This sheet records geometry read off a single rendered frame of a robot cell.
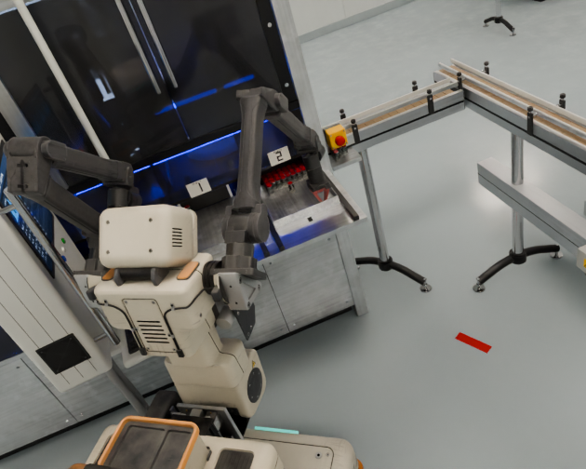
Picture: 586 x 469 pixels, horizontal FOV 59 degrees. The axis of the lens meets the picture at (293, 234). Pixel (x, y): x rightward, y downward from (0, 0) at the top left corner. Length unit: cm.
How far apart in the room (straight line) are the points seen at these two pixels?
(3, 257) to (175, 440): 66
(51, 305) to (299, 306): 126
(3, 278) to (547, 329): 214
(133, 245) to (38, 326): 51
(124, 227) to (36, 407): 158
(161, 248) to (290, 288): 128
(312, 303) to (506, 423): 98
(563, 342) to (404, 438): 81
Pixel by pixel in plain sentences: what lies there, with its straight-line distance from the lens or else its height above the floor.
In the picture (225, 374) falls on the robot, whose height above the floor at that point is 87.
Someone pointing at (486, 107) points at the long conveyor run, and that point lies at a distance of 237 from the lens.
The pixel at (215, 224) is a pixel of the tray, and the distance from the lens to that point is 206.
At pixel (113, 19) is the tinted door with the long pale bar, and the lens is 186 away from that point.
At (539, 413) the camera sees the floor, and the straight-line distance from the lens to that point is 233.
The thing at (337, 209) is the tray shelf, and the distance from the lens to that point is 191.
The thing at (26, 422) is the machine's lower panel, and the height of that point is 22.
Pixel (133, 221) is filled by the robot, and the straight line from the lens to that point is 128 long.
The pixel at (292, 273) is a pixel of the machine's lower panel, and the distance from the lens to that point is 238.
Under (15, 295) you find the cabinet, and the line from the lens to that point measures 162.
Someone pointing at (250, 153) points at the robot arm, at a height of 137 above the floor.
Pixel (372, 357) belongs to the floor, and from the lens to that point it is 252.
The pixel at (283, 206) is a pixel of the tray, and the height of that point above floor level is 88.
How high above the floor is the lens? 196
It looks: 36 degrees down
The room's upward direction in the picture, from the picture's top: 19 degrees counter-clockwise
